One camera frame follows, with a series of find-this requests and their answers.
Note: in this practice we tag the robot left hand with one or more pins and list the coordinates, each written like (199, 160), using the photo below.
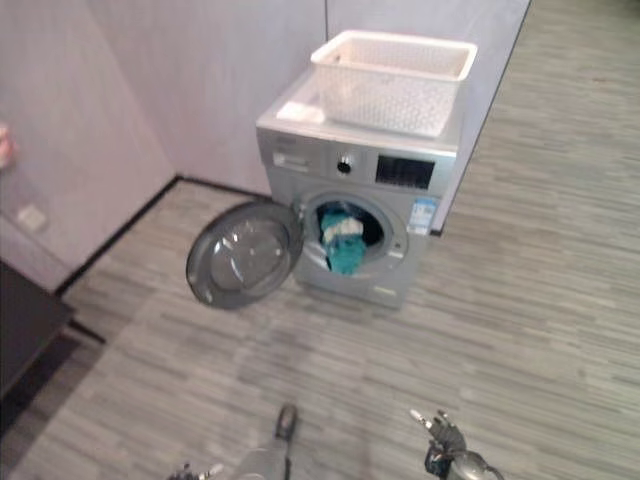
(197, 472)

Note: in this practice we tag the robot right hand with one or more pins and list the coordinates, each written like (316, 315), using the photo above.
(445, 440)

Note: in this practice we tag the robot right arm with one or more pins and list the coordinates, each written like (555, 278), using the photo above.
(472, 469)

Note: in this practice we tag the teal and white laundry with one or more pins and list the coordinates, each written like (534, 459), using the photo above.
(343, 243)

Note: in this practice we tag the round grey washer door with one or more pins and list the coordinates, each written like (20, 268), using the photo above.
(243, 253)

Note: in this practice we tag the white plastic laundry basket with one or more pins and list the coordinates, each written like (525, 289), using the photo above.
(395, 85)

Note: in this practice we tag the robot dark foot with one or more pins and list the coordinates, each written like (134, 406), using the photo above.
(287, 421)

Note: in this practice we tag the black low cabinet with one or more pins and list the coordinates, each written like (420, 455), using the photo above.
(27, 325)

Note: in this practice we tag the silver front-load washing machine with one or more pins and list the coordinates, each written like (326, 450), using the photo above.
(350, 165)

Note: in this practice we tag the person's hand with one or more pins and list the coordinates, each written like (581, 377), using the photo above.
(6, 145)

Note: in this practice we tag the white wall socket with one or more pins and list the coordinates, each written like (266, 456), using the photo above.
(31, 216)

